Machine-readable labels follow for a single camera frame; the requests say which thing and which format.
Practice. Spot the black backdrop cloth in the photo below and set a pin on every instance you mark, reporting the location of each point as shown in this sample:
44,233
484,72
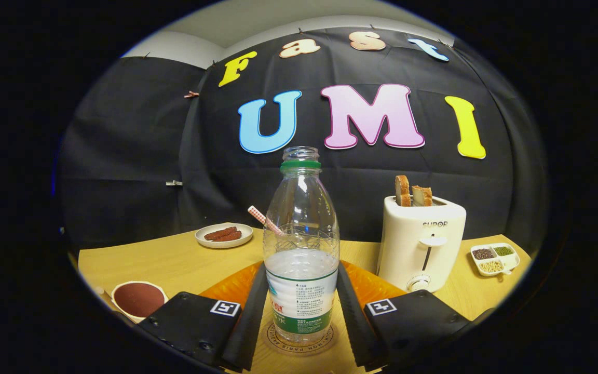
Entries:
138,156

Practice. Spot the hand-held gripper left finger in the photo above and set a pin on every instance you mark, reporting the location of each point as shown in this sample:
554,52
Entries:
249,327

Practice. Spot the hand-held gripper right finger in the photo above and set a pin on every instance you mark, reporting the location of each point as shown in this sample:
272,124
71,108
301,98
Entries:
353,327

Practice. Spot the small white plate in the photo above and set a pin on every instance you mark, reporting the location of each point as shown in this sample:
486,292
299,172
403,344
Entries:
244,231

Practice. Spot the wooden table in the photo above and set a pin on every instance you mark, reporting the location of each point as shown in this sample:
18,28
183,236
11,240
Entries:
174,265

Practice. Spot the pink clothespin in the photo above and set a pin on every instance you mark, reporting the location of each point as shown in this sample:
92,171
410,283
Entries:
191,94

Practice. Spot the toasted bread slice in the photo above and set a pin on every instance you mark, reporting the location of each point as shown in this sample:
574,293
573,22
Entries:
422,196
403,191

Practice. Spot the clear plastic juice bottle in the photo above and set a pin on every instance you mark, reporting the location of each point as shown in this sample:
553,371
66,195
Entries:
301,270

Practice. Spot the brown sausage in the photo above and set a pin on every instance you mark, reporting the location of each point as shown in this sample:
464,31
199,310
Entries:
230,237
220,232

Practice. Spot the white toaster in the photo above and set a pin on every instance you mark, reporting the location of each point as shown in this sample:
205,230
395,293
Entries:
408,244

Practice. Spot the white divided dish with grains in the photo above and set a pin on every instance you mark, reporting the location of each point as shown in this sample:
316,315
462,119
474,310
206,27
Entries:
509,262

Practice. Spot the round wooden coaster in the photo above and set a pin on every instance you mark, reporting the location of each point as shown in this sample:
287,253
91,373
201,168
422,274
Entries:
299,348

